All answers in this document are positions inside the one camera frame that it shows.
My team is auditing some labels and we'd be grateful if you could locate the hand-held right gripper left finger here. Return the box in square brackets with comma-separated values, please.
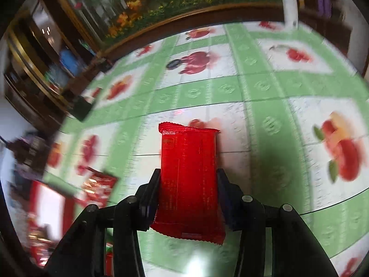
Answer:
[45, 168, 162, 277]

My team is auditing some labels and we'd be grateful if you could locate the fruit print green tablecloth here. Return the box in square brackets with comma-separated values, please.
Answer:
[43, 20, 369, 277]

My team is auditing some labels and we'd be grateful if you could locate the red picture print snack packet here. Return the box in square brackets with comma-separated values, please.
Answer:
[75, 166, 119, 208]

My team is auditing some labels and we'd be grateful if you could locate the plain red snack packet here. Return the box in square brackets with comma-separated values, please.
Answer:
[150, 122, 226, 246]

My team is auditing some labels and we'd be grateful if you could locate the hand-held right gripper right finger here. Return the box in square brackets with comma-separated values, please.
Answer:
[217, 168, 340, 277]

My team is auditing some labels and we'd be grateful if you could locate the red cardboard box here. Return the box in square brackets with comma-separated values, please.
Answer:
[26, 179, 114, 277]

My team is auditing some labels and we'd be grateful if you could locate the black cup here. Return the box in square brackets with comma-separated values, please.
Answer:
[68, 95, 94, 122]

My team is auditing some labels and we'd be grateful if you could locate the white plastic bottle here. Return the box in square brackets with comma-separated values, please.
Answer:
[281, 0, 299, 29]

